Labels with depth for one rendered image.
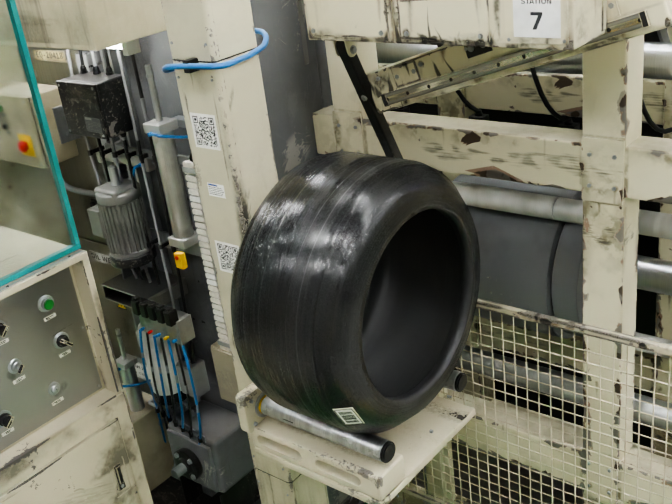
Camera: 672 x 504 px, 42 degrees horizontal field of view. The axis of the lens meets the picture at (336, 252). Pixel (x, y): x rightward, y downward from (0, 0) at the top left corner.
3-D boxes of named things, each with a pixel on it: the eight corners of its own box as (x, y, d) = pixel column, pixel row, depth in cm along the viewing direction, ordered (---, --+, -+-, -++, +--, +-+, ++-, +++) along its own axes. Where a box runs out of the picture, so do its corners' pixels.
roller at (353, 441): (257, 416, 194) (254, 399, 192) (271, 406, 197) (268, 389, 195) (384, 468, 173) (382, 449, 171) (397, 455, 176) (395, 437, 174)
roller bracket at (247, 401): (240, 431, 194) (233, 395, 190) (349, 347, 221) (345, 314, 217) (251, 436, 192) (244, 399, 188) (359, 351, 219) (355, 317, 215)
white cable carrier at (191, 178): (220, 348, 209) (181, 161, 189) (234, 338, 212) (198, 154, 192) (233, 353, 206) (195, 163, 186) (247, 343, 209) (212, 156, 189)
